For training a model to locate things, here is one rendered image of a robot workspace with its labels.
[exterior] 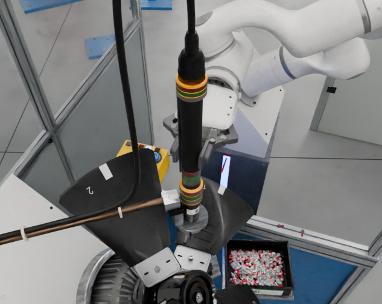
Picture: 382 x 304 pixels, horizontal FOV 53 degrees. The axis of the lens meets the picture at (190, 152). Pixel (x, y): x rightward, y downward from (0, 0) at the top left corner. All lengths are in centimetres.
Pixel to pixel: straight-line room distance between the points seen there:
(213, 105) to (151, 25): 338
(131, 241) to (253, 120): 72
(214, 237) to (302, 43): 52
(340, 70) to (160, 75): 231
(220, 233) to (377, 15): 61
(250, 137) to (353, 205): 136
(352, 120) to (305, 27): 221
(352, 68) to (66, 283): 97
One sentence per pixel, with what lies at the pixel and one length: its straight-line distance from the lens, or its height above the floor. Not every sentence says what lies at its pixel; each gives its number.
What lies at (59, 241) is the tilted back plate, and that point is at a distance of 101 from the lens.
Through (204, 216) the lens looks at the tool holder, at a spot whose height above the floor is 139.
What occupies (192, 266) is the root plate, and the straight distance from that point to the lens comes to 97.
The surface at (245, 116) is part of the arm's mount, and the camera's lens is 138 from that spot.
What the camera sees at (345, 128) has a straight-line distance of 298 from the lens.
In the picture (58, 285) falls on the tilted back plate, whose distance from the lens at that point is 101.
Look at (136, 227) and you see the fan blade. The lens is 86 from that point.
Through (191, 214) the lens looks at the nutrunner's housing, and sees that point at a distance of 76.
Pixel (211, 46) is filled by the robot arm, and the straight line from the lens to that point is 75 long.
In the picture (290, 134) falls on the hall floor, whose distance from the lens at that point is 294.
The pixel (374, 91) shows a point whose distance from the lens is 277.
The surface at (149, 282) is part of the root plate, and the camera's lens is 91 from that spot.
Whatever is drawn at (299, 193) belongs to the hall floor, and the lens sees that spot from 261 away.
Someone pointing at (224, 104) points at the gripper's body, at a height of 161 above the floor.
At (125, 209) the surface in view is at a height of 148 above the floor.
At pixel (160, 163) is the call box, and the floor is 107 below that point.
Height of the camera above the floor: 207
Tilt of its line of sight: 49 degrees down
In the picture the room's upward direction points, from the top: straight up
